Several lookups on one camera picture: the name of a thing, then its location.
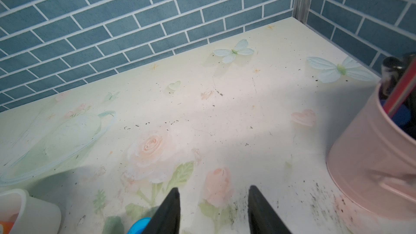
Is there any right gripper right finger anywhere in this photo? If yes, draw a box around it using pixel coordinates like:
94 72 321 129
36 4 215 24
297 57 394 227
248 185 291 234

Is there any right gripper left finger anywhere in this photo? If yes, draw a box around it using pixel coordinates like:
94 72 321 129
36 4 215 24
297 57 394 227
142 187 181 234

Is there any white storage box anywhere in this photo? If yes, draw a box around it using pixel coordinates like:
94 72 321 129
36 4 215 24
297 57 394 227
1 188 61 234

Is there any orange tape roll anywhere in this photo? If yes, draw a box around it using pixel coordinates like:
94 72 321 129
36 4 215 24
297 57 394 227
0 221 14 234

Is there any blue tape roll small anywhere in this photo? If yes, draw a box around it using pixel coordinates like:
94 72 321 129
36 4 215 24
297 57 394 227
127 217 151 234

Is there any pink pen cup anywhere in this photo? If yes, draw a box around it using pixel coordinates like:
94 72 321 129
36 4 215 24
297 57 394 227
326 84 416 220

